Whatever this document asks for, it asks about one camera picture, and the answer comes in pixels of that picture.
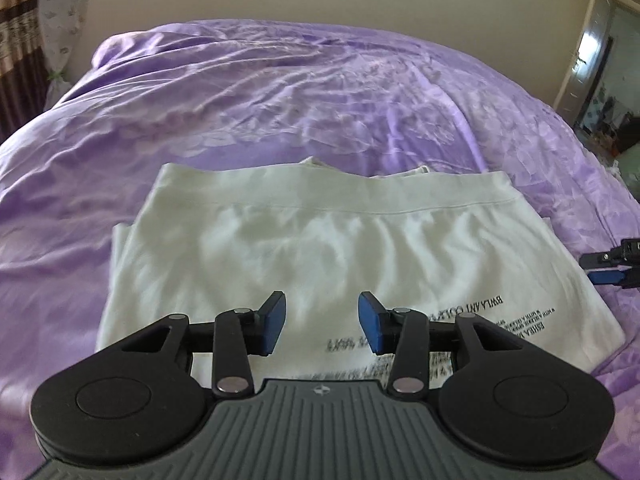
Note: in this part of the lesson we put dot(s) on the brown patterned curtain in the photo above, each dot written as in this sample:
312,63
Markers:
17,60

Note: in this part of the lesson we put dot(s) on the purple bed cover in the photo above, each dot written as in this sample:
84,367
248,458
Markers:
250,100

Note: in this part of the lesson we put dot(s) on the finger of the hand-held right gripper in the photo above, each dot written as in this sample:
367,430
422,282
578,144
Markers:
602,260
607,277

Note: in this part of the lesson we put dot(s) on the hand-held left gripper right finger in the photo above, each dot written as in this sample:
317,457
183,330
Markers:
369,324

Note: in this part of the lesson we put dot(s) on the white printed sweatshirt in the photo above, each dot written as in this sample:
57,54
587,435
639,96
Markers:
300,240

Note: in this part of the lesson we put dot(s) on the patterned fan dust cover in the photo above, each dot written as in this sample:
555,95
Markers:
62,15

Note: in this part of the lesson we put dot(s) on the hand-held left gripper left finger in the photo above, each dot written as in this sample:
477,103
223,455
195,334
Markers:
272,324

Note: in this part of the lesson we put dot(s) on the room door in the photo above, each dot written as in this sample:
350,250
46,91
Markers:
592,60

